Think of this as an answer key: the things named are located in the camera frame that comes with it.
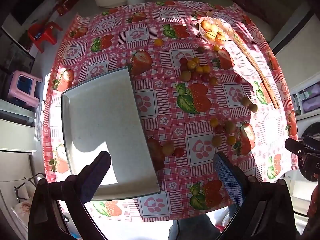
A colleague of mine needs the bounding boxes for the pink stool with blue top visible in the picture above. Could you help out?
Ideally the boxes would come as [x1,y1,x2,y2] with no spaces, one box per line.
[7,70,43,109]

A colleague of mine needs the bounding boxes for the red plastic chair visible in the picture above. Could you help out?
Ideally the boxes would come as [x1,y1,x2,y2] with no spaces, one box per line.
[27,21,63,53]

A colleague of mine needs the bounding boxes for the cartoon girl printed item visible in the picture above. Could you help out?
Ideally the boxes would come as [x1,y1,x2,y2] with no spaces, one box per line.
[11,201,32,220]

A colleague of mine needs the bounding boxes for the purple bottle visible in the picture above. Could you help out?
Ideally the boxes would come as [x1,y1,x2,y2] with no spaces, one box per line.
[301,84,320,100]
[302,97,320,114]

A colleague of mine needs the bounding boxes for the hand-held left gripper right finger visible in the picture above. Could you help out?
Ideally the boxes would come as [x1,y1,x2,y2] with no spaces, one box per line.
[213,151,297,240]

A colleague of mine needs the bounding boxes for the person's jeans leg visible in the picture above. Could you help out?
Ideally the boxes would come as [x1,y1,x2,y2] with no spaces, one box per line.
[168,214,220,240]

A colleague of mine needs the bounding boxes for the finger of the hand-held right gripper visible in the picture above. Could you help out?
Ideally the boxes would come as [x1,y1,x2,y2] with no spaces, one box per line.
[284,137,313,156]

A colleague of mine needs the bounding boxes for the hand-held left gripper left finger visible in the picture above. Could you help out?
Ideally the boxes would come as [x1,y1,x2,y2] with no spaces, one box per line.
[27,151,112,240]

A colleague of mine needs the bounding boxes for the white square tray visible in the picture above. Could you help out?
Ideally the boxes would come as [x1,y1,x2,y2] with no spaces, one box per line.
[61,66,161,202]

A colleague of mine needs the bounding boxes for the strawberry print pink tablecloth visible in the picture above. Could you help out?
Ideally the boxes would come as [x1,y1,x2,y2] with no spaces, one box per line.
[41,0,298,222]

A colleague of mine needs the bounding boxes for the red box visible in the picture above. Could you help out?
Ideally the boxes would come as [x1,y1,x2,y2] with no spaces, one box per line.
[56,0,83,17]

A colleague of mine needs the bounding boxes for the cherry tomatoes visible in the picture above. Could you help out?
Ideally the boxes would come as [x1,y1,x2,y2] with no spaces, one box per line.
[153,38,258,158]

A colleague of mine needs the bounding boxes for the long wooden stick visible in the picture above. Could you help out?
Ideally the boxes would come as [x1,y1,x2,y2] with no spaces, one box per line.
[232,34,280,110]

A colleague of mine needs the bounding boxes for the pile of orange tomatoes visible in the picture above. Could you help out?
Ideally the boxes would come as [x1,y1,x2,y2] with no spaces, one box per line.
[201,20,229,42]

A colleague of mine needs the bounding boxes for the clear glass bowl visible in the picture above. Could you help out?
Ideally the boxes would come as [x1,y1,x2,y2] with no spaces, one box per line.
[199,16,235,46]

